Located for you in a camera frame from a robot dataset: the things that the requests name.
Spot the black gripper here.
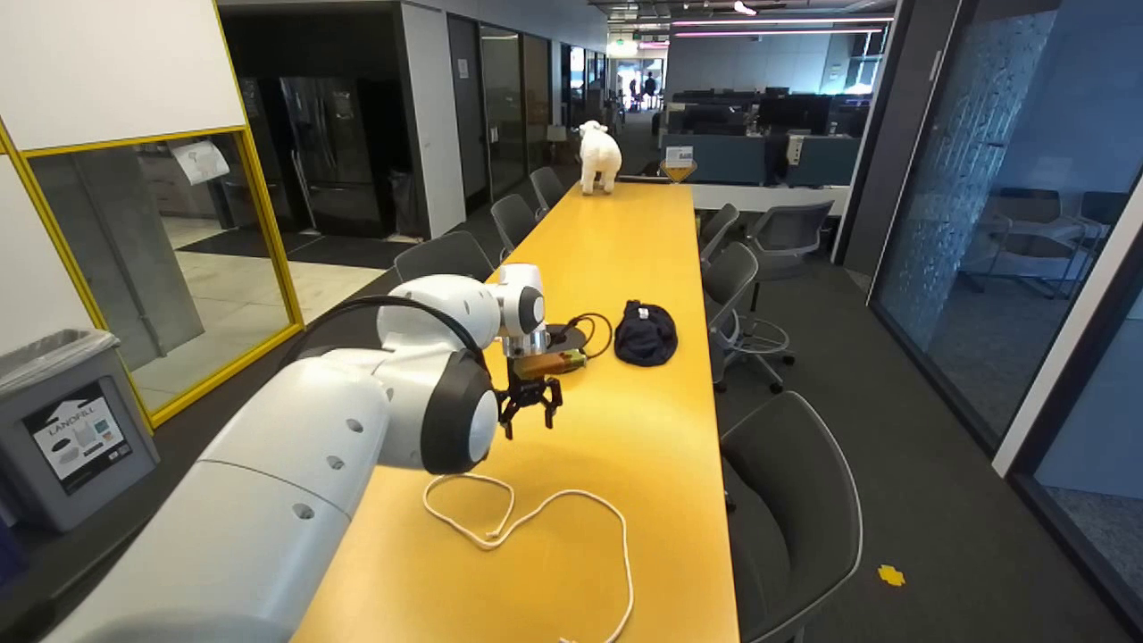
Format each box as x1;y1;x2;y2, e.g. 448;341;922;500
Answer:
497;374;567;444

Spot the white rope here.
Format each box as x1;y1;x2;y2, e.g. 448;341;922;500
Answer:
416;469;645;643

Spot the black filament spool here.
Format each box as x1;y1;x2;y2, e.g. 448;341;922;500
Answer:
545;323;593;374

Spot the black cloth cap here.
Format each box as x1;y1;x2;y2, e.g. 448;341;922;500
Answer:
611;297;682;371

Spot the dark grey office chair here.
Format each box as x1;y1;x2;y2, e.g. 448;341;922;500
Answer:
717;385;873;643
699;241;798;398
486;191;545;268
745;198;841;286
698;200;745;262
389;225;499;292
526;165;572;217

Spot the white polar bear figure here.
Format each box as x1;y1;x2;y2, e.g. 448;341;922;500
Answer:
576;118;630;200

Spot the small white box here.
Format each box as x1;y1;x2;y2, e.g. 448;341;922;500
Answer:
660;144;699;181

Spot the yellow framed glass panel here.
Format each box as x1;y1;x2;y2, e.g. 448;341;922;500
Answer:
0;118;309;434

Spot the paper sign on glass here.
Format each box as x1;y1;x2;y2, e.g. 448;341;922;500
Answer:
168;135;232;191

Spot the grey trash bin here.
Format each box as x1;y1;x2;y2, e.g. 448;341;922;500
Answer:
0;328;166;536

